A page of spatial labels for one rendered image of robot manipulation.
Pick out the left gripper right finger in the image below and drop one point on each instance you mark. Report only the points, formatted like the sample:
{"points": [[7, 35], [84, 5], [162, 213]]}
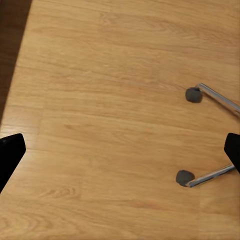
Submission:
{"points": [[232, 149]]}

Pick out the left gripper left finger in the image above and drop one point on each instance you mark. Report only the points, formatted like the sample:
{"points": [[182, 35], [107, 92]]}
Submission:
{"points": [[12, 150]]}

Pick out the swivel chair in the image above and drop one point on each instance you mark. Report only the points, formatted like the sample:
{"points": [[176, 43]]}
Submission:
{"points": [[184, 178]]}

